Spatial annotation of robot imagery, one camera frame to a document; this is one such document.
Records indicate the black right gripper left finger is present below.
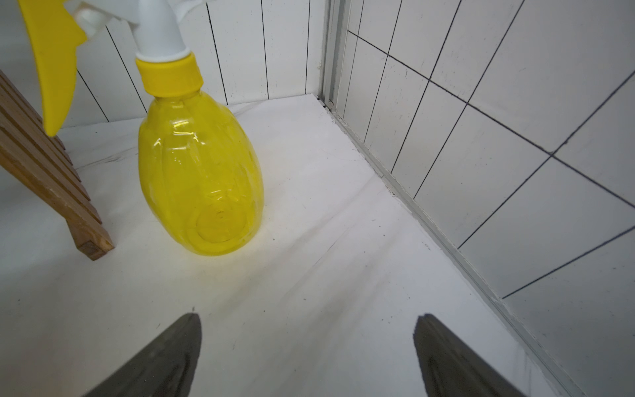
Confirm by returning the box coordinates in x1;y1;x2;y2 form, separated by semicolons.
86;313;202;396

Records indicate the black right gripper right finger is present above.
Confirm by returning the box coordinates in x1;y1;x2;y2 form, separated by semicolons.
413;314;523;397

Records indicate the yellow spray bottle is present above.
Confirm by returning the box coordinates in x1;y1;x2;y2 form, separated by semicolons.
19;1;264;256

